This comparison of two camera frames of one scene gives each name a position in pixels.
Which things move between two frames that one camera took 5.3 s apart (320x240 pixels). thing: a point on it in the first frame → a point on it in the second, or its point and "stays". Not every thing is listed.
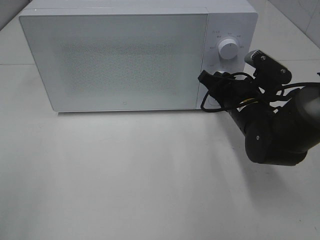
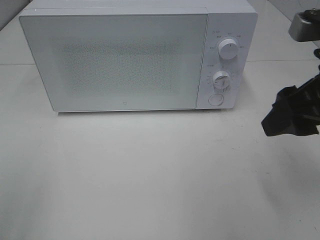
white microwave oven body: x=136 y=55 stays
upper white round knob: x=228 y=48 stays
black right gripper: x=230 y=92 → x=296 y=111
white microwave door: x=119 y=62 stays
